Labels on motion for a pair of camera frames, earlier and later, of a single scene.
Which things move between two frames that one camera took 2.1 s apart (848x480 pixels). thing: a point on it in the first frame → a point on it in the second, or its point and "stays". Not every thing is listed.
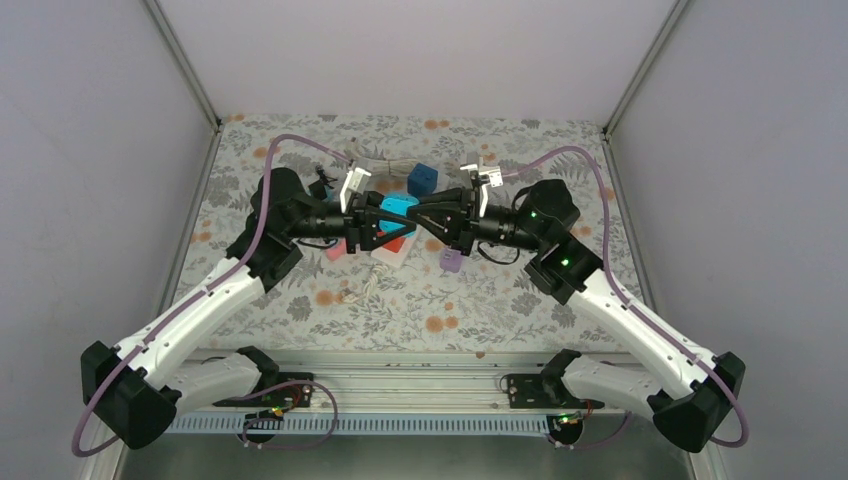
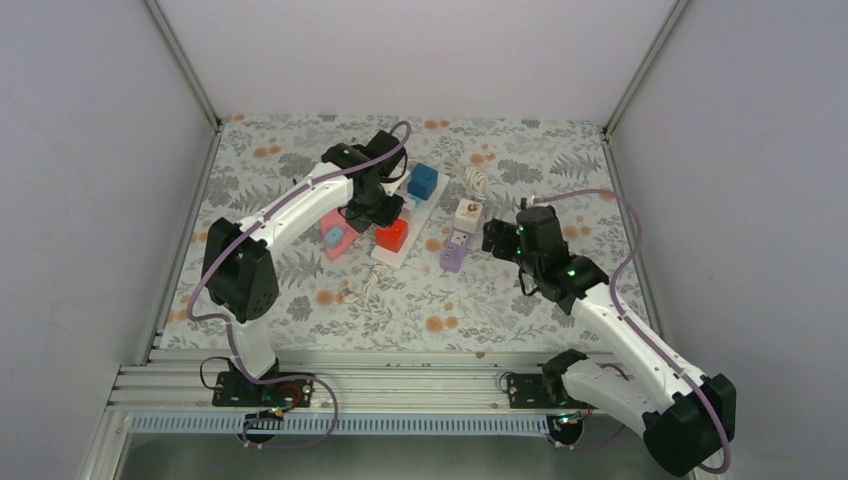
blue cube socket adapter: [421, 180] stays
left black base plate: [292, 395] stays
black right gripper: [454, 220] → [499, 234]
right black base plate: [543, 391] stays
